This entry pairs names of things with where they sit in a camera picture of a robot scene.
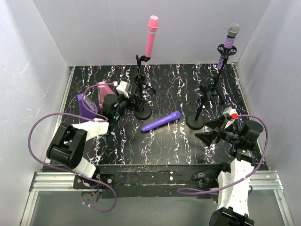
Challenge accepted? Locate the pink metronome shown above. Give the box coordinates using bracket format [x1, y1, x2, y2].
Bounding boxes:
[98, 81, 115, 108]

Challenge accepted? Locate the tripod stand with clip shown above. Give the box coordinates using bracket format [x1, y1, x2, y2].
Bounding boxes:
[131, 55, 157, 103]

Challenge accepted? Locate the purple plastic microphone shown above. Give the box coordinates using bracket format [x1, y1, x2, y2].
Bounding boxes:
[141, 111, 181, 132]

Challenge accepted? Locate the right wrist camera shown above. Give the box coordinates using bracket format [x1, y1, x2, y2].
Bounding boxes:
[222, 107, 238, 129]

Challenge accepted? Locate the round base stand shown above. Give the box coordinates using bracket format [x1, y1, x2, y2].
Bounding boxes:
[185, 84, 216, 130]
[133, 70, 152, 120]

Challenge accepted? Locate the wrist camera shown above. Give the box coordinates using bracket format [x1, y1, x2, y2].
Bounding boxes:
[116, 81, 130, 98]
[222, 107, 238, 129]

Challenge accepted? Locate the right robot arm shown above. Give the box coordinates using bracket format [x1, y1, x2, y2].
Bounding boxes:
[195, 113, 263, 226]

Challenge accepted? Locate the pink plastic microphone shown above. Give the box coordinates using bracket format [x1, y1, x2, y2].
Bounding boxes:
[144, 15, 159, 58]

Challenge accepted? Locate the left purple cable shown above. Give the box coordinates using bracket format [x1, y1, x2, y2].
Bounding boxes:
[28, 81, 119, 212]

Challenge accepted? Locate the purple metronome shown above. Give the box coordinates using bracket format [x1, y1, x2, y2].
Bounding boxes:
[77, 94, 99, 119]

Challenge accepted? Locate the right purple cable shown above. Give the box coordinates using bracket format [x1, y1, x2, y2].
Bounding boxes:
[176, 114, 269, 196]

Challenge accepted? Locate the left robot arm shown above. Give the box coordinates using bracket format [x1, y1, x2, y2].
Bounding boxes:
[47, 94, 130, 178]

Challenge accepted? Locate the purple glitter microphone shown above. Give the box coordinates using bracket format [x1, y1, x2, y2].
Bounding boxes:
[217, 24, 239, 71]

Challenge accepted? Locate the purple cable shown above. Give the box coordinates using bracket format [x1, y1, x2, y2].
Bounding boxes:
[28, 81, 119, 212]
[176, 114, 269, 196]

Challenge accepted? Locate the tripod stand with shock mount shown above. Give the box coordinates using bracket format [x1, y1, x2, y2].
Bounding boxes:
[199, 43, 237, 99]

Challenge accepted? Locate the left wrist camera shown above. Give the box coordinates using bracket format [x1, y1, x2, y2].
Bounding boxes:
[116, 81, 130, 98]

